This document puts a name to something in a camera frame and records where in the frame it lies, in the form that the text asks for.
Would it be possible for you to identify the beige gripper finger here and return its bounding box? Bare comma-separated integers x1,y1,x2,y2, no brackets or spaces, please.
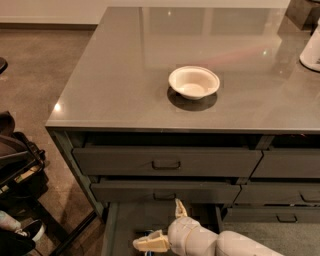
133,230,170,253
175,198,188,218

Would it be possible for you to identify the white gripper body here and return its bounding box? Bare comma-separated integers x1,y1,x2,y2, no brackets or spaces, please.
168,217,218,256

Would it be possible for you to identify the grey open bottom drawer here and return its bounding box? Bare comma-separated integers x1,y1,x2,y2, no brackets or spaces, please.
101,201,223,256

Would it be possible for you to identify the grey bottom right drawer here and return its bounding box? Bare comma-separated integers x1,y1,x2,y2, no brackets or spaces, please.
223,207,320,223

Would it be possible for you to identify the grey middle left drawer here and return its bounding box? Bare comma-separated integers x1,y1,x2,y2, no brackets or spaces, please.
90,176,240,203

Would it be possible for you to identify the grey middle right drawer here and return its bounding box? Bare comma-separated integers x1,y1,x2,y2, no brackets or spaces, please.
235,182,320,205

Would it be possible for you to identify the grey top left drawer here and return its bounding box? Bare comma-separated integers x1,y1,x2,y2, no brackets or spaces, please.
73,133,262,177

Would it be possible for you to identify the grey top right drawer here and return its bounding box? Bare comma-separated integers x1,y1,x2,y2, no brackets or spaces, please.
252,134,320,179

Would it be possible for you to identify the grey counter cabinet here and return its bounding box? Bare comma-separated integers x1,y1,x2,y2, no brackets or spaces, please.
46,7,320,215

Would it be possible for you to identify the white appliance on counter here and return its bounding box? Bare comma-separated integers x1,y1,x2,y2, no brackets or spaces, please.
299,19,320,72

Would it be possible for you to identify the white paper bowl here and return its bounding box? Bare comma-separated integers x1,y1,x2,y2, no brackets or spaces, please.
168,66,220,100

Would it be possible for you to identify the black round object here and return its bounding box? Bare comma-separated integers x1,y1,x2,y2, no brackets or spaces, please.
0,57,8,74

